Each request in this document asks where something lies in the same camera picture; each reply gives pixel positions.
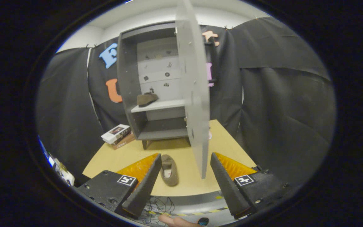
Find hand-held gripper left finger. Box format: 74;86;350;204
75;153;163;219

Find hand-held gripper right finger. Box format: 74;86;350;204
210;152;292;219

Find brown fuzzy shoe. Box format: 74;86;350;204
160;154;180;187
136;92;159;108

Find grey shoe cabinet door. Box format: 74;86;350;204
175;0;211;179

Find grey shoe cabinet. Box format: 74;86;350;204
117;21;215;150

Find yellow black floor tape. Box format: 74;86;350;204
148;206;230;217

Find brown book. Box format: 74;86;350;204
110;132;135;150

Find white patterned object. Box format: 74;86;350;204
48;154;75;187

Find black backdrop cloth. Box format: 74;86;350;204
37;16;337;187

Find tangled black cables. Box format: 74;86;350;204
142;196;176;223

